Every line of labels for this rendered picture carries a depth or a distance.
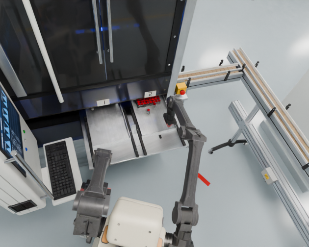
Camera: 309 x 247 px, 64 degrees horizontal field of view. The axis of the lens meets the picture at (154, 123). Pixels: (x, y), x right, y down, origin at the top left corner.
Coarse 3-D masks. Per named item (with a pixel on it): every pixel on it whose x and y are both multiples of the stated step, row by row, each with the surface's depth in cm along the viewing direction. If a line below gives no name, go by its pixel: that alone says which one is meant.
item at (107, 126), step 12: (96, 108) 185; (108, 108) 186; (120, 108) 187; (96, 120) 179; (108, 120) 180; (120, 120) 181; (96, 132) 173; (108, 132) 174; (120, 132) 175; (96, 144) 168; (108, 144) 168
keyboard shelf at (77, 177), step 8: (48, 144) 174; (72, 144) 175; (72, 152) 172; (72, 160) 169; (72, 168) 166; (48, 176) 161; (80, 176) 164; (48, 184) 159; (80, 184) 160; (56, 200) 153; (64, 200) 154
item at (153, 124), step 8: (160, 96) 197; (136, 104) 190; (160, 104) 192; (136, 112) 186; (144, 112) 187; (152, 112) 187; (160, 112) 188; (136, 120) 181; (144, 120) 183; (152, 120) 183; (160, 120) 184; (144, 128) 179; (152, 128) 180; (160, 128) 180; (168, 128) 181; (176, 128) 179; (144, 136) 174
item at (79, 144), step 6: (78, 144) 206; (84, 144) 209; (42, 150) 198; (78, 150) 215; (84, 150) 218; (42, 156) 205; (78, 156) 224; (84, 156) 227; (42, 162) 213; (78, 162) 233; (84, 162) 237
